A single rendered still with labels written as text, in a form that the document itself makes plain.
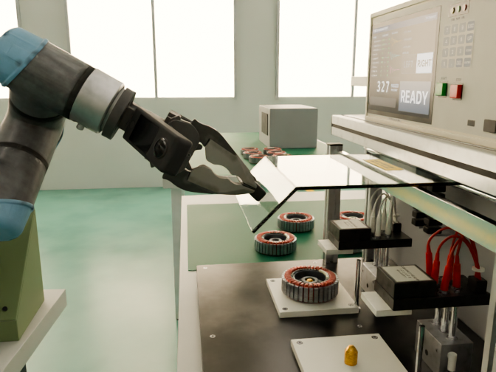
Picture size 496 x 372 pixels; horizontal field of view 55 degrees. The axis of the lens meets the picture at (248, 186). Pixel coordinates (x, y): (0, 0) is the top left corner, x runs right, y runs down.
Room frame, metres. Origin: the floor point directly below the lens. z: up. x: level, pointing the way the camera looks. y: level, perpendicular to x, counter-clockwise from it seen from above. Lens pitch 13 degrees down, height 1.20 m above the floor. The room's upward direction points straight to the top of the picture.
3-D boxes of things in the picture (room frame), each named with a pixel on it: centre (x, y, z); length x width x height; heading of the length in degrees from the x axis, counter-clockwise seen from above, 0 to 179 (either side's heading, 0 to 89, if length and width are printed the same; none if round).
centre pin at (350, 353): (0.63, -0.15, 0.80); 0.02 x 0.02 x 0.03
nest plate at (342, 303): (0.87, -0.12, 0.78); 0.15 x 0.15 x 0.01; 7
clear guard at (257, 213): (0.71, -0.15, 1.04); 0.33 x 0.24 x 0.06; 97
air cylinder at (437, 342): (0.65, -0.30, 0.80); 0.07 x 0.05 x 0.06; 7
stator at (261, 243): (1.20, -0.07, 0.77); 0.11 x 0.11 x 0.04
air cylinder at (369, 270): (0.89, -0.27, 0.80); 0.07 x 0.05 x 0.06; 7
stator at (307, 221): (1.39, -0.15, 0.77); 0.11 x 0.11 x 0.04
